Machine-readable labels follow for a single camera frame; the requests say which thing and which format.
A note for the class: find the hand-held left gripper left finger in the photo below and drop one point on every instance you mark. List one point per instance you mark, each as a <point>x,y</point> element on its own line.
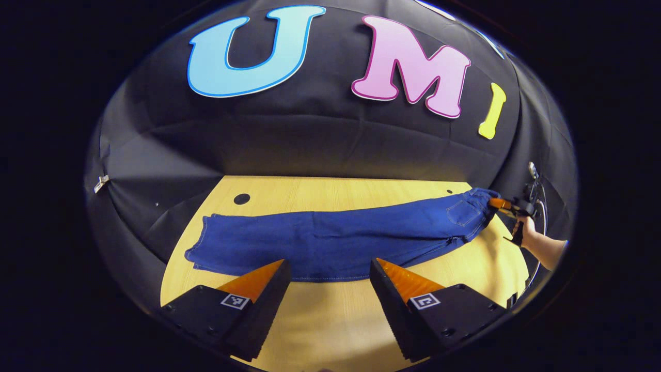
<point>266,315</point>

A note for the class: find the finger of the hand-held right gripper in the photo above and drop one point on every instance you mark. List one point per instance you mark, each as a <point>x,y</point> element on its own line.
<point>498,203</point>

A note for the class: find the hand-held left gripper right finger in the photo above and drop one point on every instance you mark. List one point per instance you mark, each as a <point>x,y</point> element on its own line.
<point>392,310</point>

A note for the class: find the blue jeans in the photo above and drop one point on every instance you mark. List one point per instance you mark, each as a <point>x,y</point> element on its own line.
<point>335,237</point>

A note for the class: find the black backdrop cloth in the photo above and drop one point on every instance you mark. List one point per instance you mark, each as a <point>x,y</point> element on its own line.
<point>310,134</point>

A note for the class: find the small white clip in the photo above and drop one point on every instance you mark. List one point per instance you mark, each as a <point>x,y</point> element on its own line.
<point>101,183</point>

